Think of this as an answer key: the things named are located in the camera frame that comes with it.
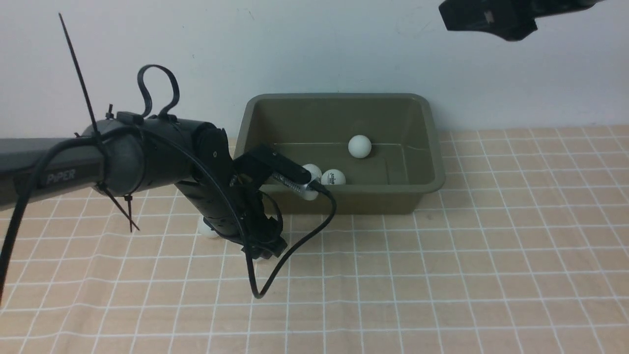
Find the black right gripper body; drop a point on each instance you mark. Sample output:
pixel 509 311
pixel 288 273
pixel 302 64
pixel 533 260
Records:
pixel 510 20

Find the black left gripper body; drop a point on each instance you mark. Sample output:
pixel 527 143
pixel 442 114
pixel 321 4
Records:
pixel 262 232

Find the plain white ball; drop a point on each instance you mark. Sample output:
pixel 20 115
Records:
pixel 316 175

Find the white ball with logo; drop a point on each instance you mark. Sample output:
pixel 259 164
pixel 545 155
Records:
pixel 333 177

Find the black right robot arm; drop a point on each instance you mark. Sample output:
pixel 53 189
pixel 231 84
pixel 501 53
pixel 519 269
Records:
pixel 546 8

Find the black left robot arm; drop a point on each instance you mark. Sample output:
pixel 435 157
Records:
pixel 191 155

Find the olive green plastic bin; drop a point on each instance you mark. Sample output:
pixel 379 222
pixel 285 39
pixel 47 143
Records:
pixel 405 163

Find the checkered beige tablecloth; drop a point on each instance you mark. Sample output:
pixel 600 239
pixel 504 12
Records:
pixel 523 251

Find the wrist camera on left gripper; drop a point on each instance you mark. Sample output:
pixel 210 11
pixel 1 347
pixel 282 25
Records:
pixel 263 163

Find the black cable tie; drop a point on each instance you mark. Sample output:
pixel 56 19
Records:
pixel 95 133

